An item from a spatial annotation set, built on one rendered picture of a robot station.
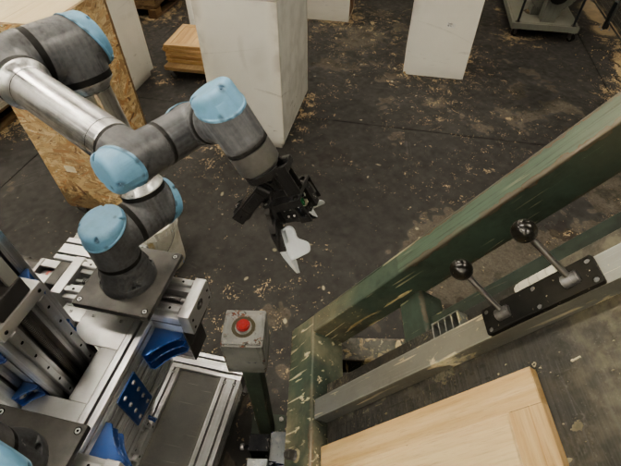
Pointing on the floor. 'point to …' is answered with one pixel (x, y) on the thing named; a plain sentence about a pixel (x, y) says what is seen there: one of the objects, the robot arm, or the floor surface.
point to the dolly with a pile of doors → (184, 52)
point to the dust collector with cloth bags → (542, 16)
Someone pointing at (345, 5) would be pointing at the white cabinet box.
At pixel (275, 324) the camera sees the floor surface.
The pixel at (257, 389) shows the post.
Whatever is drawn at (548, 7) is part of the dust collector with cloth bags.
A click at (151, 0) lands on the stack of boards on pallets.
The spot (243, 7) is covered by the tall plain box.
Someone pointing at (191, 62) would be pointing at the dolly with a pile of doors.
